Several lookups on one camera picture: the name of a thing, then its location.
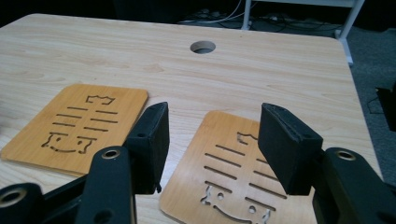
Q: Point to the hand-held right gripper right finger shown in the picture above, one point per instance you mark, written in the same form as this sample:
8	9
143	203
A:
286	146

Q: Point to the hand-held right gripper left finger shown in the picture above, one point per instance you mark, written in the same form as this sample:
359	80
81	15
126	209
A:
151	146

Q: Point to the orange wooden cut-out coaster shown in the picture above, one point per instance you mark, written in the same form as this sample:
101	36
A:
77	124
230	174

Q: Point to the black stand base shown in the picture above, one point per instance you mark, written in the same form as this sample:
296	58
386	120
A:
387	105

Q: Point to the white metal stand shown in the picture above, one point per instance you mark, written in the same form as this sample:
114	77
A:
345	31

